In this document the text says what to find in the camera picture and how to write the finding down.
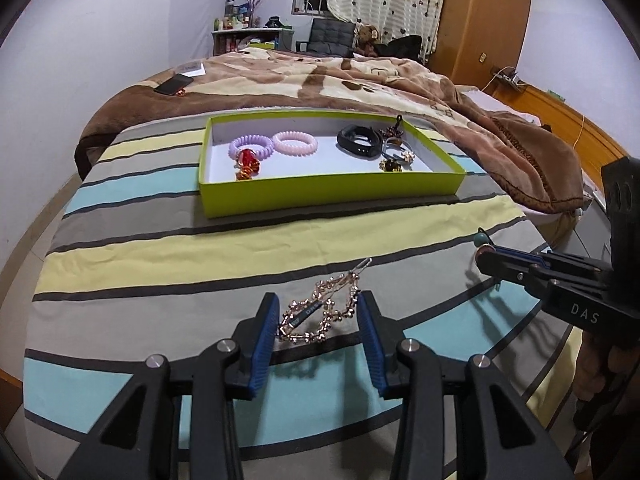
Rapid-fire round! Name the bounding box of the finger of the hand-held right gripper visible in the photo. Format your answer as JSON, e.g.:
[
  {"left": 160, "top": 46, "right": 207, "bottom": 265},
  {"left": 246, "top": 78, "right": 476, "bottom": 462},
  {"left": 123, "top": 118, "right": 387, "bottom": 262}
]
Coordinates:
[
  {"left": 477, "top": 261, "right": 552, "bottom": 302},
  {"left": 475, "top": 244, "right": 614, "bottom": 279}
]

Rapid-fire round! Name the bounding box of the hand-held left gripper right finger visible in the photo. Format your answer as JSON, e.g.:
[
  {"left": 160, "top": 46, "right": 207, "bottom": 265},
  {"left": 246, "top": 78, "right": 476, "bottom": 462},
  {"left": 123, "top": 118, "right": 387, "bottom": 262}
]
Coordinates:
[{"left": 357, "top": 291, "right": 576, "bottom": 480}]

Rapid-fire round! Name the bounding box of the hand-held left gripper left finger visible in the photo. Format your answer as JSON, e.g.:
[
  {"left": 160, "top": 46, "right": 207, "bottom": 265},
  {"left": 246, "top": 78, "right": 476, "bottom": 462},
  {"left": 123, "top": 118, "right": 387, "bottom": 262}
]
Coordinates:
[{"left": 57, "top": 292, "right": 280, "bottom": 480}]

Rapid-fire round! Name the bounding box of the gold bead hair clip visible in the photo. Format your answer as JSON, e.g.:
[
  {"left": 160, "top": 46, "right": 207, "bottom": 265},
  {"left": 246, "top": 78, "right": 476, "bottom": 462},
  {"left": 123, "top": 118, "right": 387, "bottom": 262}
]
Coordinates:
[{"left": 275, "top": 257, "right": 374, "bottom": 346}]

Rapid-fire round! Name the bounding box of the pink and teal charm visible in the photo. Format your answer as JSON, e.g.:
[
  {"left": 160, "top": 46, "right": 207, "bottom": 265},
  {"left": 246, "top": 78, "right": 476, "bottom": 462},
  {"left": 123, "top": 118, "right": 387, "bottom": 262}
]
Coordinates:
[{"left": 472, "top": 229, "right": 496, "bottom": 261}]

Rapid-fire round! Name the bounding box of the green shallow box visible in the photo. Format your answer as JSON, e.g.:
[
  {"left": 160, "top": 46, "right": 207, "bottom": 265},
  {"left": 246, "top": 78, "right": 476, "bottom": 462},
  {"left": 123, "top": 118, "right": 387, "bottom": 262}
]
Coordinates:
[{"left": 198, "top": 109, "right": 467, "bottom": 219}]

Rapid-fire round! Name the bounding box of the charm bracelet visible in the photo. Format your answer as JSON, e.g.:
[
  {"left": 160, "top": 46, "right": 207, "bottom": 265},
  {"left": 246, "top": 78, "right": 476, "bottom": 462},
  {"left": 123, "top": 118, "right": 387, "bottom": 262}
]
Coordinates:
[{"left": 381, "top": 137, "right": 417, "bottom": 164}]

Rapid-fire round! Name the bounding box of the red bead ornament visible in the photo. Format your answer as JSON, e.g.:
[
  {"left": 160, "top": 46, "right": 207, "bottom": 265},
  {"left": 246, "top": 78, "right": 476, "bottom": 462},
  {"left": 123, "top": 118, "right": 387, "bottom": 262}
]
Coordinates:
[{"left": 235, "top": 148, "right": 264, "bottom": 181}]

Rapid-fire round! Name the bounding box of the dark beaded bracelet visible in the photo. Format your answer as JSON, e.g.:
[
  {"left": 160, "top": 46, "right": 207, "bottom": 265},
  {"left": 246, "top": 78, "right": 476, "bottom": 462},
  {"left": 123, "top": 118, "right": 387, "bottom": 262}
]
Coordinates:
[{"left": 379, "top": 115, "right": 406, "bottom": 144}]

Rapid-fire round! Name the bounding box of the purple spiral hair tie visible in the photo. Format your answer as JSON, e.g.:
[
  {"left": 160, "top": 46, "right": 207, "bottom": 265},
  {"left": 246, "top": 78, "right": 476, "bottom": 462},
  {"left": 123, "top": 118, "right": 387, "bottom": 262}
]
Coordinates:
[{"left": 228, "top": 134, "right": 275, "bottom": 161}]

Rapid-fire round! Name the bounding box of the person's right hand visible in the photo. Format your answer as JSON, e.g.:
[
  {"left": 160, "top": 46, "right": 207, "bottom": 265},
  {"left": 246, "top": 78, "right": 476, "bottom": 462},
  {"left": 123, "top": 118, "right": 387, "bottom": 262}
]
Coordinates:
[{"left": 574, "top": 331, "right": 640, "bottom": 412}]

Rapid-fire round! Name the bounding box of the striped bedsheet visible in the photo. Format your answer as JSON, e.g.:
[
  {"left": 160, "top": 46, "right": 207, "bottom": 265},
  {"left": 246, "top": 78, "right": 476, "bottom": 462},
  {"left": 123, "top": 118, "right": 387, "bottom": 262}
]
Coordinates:
[{"left": 22, "top": 110, "right": 577, "bottom": 480}]

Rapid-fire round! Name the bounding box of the wooden headboard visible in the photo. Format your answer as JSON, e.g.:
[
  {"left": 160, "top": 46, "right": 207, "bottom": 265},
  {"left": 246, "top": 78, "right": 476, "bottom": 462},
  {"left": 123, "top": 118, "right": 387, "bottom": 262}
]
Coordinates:
[{"left": 482, "top": 82, "right": 632, "bottom": 162}]

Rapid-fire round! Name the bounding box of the pink bed linen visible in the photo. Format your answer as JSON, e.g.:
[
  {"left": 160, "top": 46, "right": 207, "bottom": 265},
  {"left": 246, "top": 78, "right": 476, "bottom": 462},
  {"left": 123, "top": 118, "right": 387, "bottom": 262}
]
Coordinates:
[{"left": 457, "top": 87, "right": 544, "bottom": 129}]

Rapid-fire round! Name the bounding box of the black wrist band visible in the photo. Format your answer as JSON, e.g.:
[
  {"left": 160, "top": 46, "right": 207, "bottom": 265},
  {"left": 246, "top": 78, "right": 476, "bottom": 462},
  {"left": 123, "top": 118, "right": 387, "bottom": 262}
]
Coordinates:
[{"left": 336, "top": 125, "right": 382, "bottom": 160}]

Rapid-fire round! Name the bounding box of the wooden furniture corner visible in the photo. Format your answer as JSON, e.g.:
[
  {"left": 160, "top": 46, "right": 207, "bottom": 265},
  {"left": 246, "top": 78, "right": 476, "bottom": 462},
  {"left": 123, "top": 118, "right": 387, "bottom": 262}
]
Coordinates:
[{"left": 0, "top": 370, "right": 24, "bottom": 432}]

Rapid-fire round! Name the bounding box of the wooden wardrobe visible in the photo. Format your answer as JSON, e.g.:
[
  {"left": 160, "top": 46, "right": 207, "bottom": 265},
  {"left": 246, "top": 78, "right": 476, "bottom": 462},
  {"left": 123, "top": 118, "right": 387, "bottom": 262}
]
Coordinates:
[{"left": 427, "top": 0, "right": 535, "bottom": 99}]

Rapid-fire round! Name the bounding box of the black clothing pile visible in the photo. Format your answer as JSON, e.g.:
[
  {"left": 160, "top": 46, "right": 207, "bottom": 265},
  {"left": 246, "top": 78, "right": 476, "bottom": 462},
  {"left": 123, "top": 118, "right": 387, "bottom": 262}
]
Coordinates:
[{"left": 372, "top": 35, "right": 424, "bottom": 61}]

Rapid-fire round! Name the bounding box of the brown patterned blanket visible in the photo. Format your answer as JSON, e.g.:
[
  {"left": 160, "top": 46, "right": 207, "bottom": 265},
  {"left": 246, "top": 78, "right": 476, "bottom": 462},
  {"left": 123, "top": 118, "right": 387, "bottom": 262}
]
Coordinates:
[{"left": 75, "top": 50, "right": 587, "bottom": 217}]

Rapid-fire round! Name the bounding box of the black phone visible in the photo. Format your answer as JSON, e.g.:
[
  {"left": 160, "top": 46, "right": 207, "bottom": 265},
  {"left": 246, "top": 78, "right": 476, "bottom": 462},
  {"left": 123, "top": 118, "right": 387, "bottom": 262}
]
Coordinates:
[{"left": 154, "top": 73, "right": 194, "bottom": 96}]

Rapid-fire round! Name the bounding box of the brown teddy bear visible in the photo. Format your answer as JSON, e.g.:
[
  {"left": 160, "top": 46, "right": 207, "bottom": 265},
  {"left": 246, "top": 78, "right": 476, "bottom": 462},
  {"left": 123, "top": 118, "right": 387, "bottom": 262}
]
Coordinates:
[{"left": 354, "top": 25, "right": 380, "bottom": 58}]

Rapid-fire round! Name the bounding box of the white shelf unit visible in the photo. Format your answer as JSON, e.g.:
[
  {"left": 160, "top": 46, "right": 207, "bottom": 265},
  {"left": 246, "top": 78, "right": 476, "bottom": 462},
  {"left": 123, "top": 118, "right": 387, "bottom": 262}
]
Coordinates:
[{"left": 211, "top": 27, "right": 296, "bottom": 56}]

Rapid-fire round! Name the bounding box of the patterned curtain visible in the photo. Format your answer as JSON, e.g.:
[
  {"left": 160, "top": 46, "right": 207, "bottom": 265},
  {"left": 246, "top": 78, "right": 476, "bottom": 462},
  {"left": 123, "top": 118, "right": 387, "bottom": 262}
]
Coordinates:
[{"left": 322, "top": 0, "right": 451, "bottom": 64}]

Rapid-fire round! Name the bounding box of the black chair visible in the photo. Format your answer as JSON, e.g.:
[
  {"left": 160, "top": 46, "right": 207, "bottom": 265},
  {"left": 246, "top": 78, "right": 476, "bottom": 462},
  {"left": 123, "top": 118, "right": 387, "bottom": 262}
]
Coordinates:
[{"left": 295, "top": 18, "right": 357, "bottom": 59}]

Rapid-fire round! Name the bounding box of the row of bottles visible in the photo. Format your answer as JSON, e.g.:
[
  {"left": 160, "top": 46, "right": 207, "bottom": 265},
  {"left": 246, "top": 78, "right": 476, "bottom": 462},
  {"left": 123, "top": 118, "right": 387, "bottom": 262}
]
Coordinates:
[{"left": 214, "top": 0, "right": 264, "bottom": 31}]

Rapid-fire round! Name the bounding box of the pink spiral hair tie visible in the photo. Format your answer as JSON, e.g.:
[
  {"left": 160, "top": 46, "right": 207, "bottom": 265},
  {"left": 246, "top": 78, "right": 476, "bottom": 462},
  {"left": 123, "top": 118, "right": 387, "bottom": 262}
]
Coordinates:
[{"left": 272, "top": 131, "right": 320, "bottom": 158}]

